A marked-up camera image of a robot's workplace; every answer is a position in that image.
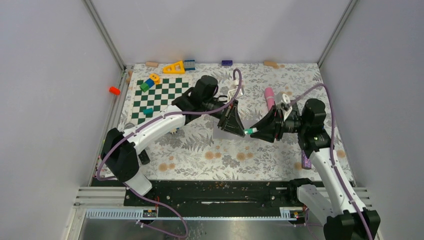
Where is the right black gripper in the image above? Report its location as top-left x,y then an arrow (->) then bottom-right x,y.
249,105 -> 308,144

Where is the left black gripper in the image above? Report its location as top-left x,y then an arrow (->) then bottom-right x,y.
202,98 -> 246,137

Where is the green white glue stick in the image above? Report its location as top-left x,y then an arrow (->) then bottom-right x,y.
244,127 -> 258,135

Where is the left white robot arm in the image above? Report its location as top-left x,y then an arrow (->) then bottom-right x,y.
100,75 -> 245,206

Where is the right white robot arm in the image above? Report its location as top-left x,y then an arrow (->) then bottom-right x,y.
250,98 -> 381,240

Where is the floral patterned table mat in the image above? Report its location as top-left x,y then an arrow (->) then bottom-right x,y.
105,62 -> 342,182

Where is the pink marker pen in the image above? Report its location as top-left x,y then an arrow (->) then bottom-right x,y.
264,87 -> 275,111

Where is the purple glitter microphone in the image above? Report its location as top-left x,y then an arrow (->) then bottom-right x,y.
301,151 -> 312,170

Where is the dark blue lego brick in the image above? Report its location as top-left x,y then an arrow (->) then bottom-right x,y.
221,60 -> 233,66

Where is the right wooden cylinder peg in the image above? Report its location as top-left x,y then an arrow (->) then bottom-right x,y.
263,60 -> 280,69

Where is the wooden cylinder peg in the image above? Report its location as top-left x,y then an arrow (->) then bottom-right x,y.
263,60 -> 280,69
145,61 -> 159,68

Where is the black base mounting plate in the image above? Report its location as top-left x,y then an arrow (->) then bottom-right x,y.
145,180 -> 304,218

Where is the yellow triangle toy block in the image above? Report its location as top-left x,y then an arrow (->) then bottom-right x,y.
162,60 -> 185,75

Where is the green white chessboard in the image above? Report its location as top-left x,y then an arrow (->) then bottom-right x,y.
124,75 -> 193,125

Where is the teal small block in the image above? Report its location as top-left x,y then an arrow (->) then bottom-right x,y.
142,108 -> 154,116

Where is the blue cube block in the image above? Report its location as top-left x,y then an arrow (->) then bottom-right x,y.
145,78 -> 155,88

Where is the black grey microphone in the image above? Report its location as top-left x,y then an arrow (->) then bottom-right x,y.
124,122 -> 151,166

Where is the green cube block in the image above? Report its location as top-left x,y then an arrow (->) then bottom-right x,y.
139,82 -> 150,93

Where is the left wooden cylinder peg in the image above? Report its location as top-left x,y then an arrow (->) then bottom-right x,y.
145,61 -> 159,68

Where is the red cylinder block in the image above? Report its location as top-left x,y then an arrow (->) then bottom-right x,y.
108,86 -> 121,96

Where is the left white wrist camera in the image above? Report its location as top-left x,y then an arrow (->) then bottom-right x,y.
227,80 -> 245,100

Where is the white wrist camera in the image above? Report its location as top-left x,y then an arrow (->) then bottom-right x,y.
227,80 -> 245,100
274,92 -> 293,122

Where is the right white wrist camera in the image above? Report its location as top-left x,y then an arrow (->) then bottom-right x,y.
274,92 -> 293,122

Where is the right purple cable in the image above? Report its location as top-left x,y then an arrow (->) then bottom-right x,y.
289,82 -> 375,240

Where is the purple cable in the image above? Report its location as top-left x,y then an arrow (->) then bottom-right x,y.
289,82 -> 375,240
95,68 -> 243,239

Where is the orange ring toy block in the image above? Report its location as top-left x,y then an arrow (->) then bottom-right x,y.
149,73 -> 161,85

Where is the white slotted cable duct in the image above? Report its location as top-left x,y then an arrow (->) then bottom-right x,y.
85,207 -> 299,222

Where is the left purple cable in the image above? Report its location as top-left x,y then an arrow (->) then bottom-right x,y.
95,68 -> 243,239

